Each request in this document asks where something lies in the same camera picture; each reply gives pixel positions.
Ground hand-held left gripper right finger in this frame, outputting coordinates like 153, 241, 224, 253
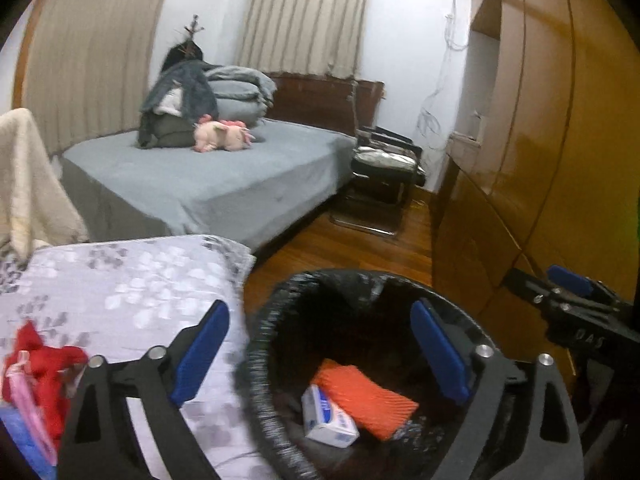
410, 299, 586, 480

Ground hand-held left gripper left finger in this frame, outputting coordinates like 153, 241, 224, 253
56, 300, 231, 480

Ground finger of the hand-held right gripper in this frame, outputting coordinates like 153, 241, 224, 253
546, 265, 628, 311
502, 267, 576, 317

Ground black bag-lined trash bin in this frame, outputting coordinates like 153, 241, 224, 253
236, 269, 508, 480

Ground red plastic bag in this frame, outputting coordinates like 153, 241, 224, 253
2, 320, 88, 428

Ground pink cloth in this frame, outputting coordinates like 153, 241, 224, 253
4, 350, 58, 466

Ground orange foam net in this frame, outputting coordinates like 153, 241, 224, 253
312, 358, 420, 442

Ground white and blue carton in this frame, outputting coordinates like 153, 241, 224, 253
301, 384, 361, 449

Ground brown wooden wardrobe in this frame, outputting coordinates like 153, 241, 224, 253
431, 0, 640, 376

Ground grey bed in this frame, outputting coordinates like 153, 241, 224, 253
60, 117, 358, 256

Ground black metal chair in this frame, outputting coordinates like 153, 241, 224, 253
330, 125, 427, 238

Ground blue packet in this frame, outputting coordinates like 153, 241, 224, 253
0, 405, 56, 480

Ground pink plush pig toy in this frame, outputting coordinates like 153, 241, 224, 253
193, 115, 257, 154

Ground dark olive cushion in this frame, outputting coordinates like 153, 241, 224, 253
137, 112, 201, 150

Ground cream fleece blanket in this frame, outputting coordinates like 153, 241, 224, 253
0, 108, 91, 261

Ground folded grey blankets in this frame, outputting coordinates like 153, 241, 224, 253
205, 65, 277, 126

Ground dark wooden headboard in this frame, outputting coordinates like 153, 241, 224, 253
265, 71, 386, 138

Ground coat rack with black garment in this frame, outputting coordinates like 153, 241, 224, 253
162, 14, 206, 68

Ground wide beige curtain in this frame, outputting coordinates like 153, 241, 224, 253
22, 0, 176, 156

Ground narrow beige curtain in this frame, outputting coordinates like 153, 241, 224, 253
235, 0, 376, 81

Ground hanging wall cables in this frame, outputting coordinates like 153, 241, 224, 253
415, 0, 471, 151

